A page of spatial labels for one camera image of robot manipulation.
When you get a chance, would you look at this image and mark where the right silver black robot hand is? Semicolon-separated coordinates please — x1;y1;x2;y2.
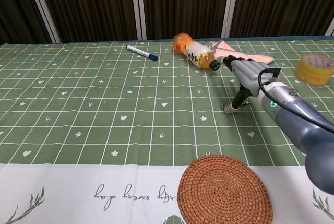
221;55;281;114

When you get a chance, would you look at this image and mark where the pink towel with grey loop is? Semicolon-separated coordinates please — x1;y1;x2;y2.
208;39;276;66

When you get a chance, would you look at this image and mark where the orange drink plastic bottle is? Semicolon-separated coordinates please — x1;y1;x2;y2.
172;32;221;72

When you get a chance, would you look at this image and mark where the yellow clear tape roll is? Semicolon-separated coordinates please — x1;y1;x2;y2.
294;53;334;87

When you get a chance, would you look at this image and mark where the dark pleated partition panel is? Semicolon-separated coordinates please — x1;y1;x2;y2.
139;0;232;40
35;0;143;44
0;0;53;45
229;0;334;38

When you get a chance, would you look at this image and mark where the white marker pen blue cap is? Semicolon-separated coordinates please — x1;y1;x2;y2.
126;45;159;62

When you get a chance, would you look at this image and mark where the round brown rattan coaster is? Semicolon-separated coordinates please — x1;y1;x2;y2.
177;155;275;224

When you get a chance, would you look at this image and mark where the green grid tablecloth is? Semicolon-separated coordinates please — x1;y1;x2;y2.
0;35;334;224

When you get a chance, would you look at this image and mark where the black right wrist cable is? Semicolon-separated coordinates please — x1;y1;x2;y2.
257;68;334;131

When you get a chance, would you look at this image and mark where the white partition frame post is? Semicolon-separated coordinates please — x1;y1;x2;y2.
221;0;241;39
325;20;334;37
129;0;148;41
24;0;62;44

